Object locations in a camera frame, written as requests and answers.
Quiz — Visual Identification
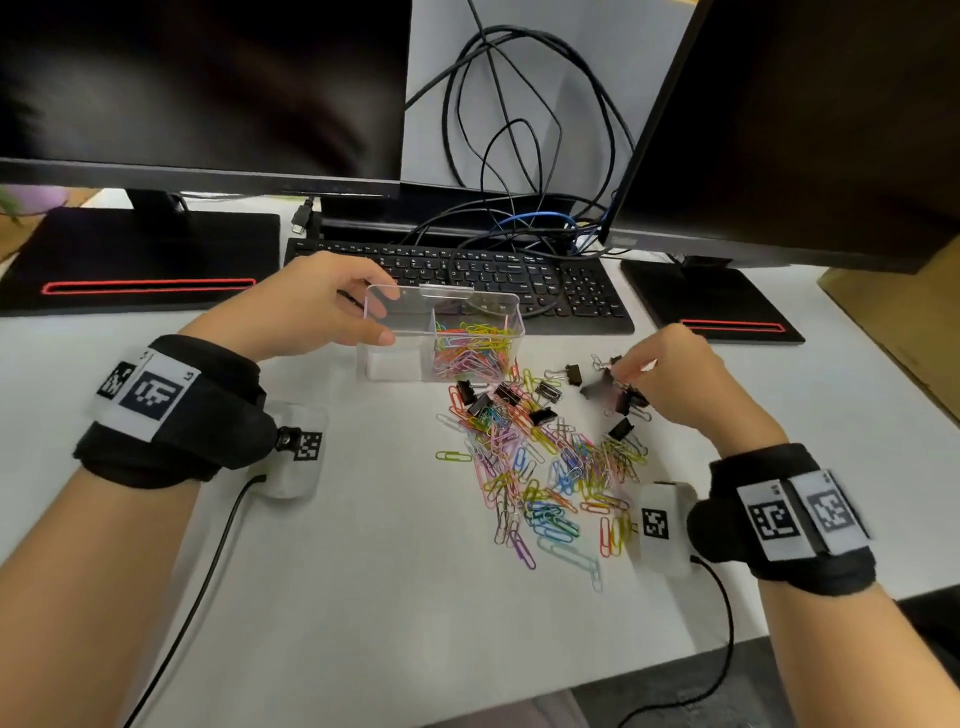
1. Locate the black computer monitor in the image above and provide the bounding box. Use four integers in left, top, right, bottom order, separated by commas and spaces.
599, 0, 960, 275
0, 0, 414, 200

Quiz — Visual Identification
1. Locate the heap of sorted paper clips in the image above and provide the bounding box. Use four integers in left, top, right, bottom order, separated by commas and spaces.
433, 320, 519, 382

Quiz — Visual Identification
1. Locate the black right wrist strap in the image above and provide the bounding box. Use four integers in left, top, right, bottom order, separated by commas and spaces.
686, 442, 877, 599

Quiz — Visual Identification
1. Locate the black right camera cable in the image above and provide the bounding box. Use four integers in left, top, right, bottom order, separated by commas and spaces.
616, 556, 736, 728

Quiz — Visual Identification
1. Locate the grey desk partition panel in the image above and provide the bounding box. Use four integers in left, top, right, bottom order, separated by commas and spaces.
401, 0, 699, 189

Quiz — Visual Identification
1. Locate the black left camera cable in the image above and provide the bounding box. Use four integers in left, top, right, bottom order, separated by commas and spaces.
123, 473, 268, 728

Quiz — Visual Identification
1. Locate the black monitor stand red stripe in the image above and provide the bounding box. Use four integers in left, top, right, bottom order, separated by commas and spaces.
0, 188, 281, 316
620, 256, 806, 346

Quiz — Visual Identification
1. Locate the person's right hand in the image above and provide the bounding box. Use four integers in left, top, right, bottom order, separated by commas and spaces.
611, 323, 789, 459

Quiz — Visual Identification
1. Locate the pile of colourful paper clips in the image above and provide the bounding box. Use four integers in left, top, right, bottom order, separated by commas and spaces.
434, 363, 650, 594

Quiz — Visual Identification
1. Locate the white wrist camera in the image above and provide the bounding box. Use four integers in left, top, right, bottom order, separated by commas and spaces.
629, 482, 699, 579
254, 401, 330, 500

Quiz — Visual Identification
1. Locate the clear plastic divided box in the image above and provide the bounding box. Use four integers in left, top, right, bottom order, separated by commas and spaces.
356, 283, 525, 384

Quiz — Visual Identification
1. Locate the black keyboard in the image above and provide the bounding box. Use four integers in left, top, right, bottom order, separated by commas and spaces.
284, 236, 635, 337

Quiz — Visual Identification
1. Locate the pile of black binder clips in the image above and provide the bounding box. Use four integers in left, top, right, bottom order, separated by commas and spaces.
448, 356, 654, 444

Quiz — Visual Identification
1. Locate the blue cable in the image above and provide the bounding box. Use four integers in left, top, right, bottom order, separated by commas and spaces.
494, 212, 605, 253

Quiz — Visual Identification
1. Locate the lilac cup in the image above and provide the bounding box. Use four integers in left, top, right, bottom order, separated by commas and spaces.
14, 185, 73, 215

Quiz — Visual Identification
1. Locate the black left wrist strap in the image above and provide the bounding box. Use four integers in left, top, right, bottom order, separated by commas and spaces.
73, 335, 279, 490

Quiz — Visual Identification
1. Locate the person's left hand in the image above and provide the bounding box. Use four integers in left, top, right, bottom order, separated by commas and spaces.
179, 251, 400, 363

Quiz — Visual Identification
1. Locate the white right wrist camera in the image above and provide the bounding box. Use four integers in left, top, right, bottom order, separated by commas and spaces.
629, 482, 699, 579

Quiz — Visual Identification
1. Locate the bundle of black cables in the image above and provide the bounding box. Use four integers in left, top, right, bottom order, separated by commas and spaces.
404, 0, 639, 260

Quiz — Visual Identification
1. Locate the black wrist strap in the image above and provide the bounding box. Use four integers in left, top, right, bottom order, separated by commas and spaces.
73, 335, 279, 490
686, 442, 877, 599

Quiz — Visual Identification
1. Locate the black camera cable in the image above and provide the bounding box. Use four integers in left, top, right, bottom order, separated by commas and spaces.
123, 473, 268, 728
616, 556, 736, 728

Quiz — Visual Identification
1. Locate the person's left forearm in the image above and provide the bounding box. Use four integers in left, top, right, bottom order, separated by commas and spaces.
0, 468, 204, 728

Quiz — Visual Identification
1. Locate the brown cardboard box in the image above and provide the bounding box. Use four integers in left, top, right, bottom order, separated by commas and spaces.
817, 236, 960, 421
0, 187, 103, 260

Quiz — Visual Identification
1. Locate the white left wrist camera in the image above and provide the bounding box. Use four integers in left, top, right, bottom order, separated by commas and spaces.
254, 401, 330, 500

